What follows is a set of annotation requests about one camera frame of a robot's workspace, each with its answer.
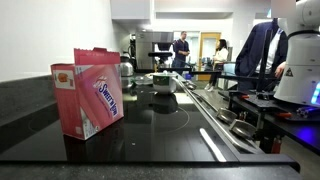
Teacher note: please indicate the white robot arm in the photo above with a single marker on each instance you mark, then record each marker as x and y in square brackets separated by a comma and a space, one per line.
[300, 82]

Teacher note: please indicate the stainless steel kettle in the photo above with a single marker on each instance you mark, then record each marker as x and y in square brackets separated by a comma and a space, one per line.
[126, 66]

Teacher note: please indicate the steel stove front rail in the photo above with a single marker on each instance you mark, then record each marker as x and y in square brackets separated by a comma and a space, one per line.
[245, 145]

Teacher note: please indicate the black camera stand pole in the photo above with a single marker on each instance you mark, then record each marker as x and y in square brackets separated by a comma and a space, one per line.
[261, 77]

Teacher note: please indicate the far stove knob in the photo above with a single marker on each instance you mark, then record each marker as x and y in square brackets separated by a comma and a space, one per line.
[226, 115]

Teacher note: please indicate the pink Sweet'N Low box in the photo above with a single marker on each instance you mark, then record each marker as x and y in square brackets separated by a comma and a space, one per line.
[88, 92]

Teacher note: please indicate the person in navy jacket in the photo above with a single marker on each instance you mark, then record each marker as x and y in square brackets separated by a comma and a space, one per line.
[249, 59]

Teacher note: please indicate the white green mug cup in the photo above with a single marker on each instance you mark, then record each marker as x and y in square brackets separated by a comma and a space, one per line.
[165, 83]

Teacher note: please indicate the orange door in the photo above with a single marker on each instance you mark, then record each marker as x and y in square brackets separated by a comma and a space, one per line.
[207, 47]

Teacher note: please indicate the near stove knob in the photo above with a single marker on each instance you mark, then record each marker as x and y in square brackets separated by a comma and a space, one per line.
[242, 129]

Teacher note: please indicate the stove knob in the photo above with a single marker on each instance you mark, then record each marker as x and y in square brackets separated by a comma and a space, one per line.
[242, 129]
[226, 115]

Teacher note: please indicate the man in dark shirt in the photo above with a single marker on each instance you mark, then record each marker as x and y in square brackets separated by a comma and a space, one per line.
[181, 49]

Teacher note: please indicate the woman in white top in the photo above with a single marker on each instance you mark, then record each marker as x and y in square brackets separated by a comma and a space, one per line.
[218, 60]

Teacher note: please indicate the steel coffee machine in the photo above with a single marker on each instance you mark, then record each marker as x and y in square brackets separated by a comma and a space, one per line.
[150, 45]

